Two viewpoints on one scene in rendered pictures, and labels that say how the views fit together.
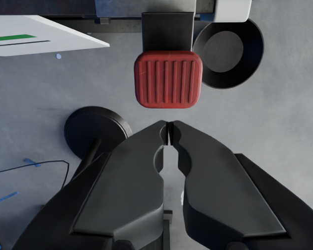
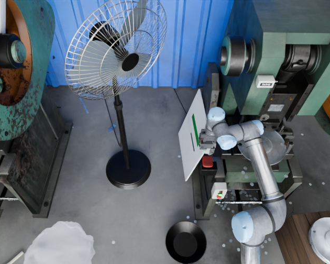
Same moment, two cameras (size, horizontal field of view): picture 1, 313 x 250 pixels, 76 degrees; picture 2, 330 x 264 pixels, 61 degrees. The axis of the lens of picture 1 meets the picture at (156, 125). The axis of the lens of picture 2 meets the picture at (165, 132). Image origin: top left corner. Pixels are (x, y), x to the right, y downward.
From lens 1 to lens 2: 1.51 m
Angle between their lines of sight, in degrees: 44
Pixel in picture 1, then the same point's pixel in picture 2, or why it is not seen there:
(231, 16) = (216, 185)
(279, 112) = not seen: outside the picture
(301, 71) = not seen: outside the picture
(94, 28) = (194, 174)
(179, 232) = (13, 226)
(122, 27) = (195, 187)
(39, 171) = (104, 129)
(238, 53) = (185, 254)
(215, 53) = (184, 239)
